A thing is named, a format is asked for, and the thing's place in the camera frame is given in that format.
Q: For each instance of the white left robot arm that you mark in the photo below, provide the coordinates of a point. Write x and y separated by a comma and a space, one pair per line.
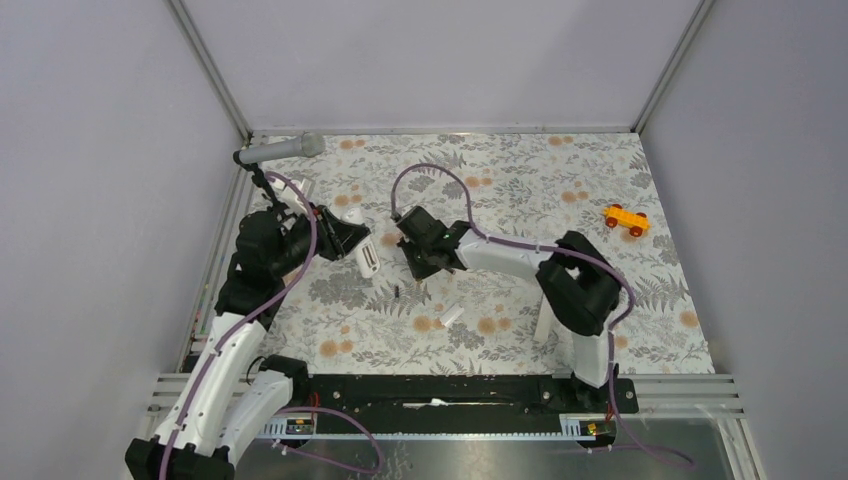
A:
205, 434

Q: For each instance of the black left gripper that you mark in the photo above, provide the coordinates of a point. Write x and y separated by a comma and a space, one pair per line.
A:
338, 237

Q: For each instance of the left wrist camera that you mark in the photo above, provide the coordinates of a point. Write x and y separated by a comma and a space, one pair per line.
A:
286, 194

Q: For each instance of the grey microphone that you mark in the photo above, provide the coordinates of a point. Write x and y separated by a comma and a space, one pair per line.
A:
307, 145

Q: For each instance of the yellow toy car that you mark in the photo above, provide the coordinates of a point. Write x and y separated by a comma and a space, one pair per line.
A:
636, 224

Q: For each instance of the white battery cover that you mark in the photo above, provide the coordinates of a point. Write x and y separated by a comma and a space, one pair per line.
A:
451, 315

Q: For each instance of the floral patterned table mat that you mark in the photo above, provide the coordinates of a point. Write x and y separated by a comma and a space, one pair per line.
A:
529, 185

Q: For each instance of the white air conditioner remote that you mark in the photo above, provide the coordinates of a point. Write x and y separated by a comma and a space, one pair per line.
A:
365, 253

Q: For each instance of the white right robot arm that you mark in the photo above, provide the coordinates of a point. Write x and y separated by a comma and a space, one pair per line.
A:
579, 286

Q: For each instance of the long white rectangular remote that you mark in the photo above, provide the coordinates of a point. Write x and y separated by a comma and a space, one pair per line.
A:
544, 322

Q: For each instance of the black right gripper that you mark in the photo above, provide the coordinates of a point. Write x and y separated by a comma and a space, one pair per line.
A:
417, 270

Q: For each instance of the slotted cable duct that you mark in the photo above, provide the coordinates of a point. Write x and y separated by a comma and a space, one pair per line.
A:
437, 425

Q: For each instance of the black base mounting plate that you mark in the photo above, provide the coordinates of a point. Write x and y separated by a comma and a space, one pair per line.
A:
353, 396

